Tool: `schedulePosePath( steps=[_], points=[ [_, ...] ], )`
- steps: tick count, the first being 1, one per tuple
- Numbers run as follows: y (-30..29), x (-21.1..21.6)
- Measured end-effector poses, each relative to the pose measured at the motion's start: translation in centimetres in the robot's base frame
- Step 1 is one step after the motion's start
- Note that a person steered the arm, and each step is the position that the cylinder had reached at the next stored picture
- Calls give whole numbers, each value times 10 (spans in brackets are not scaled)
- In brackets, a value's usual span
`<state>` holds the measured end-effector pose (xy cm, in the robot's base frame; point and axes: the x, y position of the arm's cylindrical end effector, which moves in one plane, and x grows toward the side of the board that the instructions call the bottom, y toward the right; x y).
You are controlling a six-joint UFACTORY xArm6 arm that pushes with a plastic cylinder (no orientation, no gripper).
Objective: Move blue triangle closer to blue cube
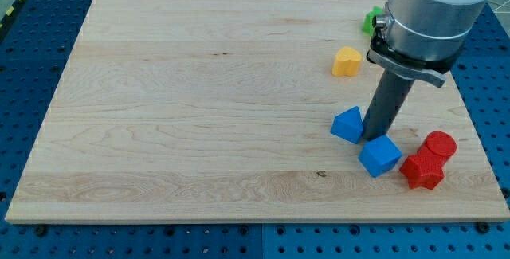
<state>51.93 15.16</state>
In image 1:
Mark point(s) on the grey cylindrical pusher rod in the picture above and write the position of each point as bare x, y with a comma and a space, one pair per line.
389, 96

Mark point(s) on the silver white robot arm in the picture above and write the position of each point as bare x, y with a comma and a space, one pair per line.
421, 39

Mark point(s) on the red cylinder block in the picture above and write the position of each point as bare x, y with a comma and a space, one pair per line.
438, 143

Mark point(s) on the yellow heart block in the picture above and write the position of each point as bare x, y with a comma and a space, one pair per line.
347, 62

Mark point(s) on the blue cube block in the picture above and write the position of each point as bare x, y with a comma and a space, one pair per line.
379, 156

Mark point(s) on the red star block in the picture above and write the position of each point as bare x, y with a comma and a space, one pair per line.
424, 168

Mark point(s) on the light wooden board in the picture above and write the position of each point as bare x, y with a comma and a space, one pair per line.
219, 111

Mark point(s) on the blue triangle block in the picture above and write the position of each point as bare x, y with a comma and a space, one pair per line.
348, 125

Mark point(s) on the green block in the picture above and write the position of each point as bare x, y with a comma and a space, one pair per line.
368, 27

